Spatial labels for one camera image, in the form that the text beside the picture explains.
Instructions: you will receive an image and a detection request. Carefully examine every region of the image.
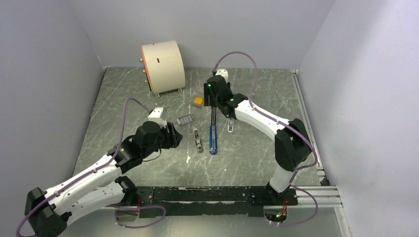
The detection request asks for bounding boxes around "beige brown small box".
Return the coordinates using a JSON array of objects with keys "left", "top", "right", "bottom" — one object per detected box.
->
[{"left": 193, "top": 128, "right": 204, "bottom": 153}]

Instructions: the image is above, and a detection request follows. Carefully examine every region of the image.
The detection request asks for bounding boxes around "light blue small box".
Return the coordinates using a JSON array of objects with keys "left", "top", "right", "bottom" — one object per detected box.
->
[{"left": 227, "top": 118, "right": 234, "bottom": 133}]

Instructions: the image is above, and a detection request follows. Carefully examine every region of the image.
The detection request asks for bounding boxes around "blue black stapler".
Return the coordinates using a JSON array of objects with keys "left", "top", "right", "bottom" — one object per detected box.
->
[{"left": 209, "top": 107, "right": 217, "bottom": 155}]

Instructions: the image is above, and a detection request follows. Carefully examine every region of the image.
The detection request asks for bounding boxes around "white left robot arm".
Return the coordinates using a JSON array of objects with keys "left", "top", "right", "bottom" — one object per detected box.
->
[{"left": 22, "top": 121, "right": 183, "bottom": 237}]

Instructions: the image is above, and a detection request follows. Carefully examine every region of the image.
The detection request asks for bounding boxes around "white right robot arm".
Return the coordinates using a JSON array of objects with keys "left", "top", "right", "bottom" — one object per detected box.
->
[{"left": 204, "top": 75, "right": 312, "bottom": 204}]

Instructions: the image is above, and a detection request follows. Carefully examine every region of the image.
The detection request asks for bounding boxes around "yellow grey small box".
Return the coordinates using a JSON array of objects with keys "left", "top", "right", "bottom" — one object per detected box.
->
[{"left": 192, "top": 97, "right": 204, "bottom": 108}]

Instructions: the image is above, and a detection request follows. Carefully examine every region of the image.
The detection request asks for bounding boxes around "beige cylindrical drum device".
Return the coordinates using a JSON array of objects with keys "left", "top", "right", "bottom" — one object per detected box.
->
[{"left": 140, "top": 40, "right": 186, "bottom": 97}]

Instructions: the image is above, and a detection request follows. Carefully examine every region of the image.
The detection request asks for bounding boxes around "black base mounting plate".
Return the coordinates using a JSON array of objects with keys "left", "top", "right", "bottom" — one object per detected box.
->
[{"left": 126, "top": 186, "right": 298, "bottom": 217}]

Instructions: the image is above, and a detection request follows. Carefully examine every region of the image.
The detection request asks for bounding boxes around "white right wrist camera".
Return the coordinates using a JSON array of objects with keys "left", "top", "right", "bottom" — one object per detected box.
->
[{"left": 215, "top": 69, "right": 228, "bottom": 81}]

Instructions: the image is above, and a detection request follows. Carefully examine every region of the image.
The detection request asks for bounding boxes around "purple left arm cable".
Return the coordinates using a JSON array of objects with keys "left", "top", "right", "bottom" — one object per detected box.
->
[{"left": 15, "top": 97, "right": 167, "bottom": 237}]

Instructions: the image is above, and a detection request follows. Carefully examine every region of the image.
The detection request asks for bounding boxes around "aluminium right side rail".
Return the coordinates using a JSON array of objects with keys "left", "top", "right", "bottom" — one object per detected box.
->
[{"left": 290, "top": 69, "right": 330, "bottom": 186}]

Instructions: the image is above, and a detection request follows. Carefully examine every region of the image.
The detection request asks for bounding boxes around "aluminium rail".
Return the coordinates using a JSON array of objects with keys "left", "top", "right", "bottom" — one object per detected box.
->
[
  {"left": 55, "top": 185, "right": 343, "bottom": 210},
  {"left": 290, "top": 69, "right": 330, "bottom": 186}
]

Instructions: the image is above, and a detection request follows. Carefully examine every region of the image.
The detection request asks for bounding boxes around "aluminium front rail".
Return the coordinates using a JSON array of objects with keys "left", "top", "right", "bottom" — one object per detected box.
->
[{"left": 55, "top": 185, "right": 343, "bottom": 210}]

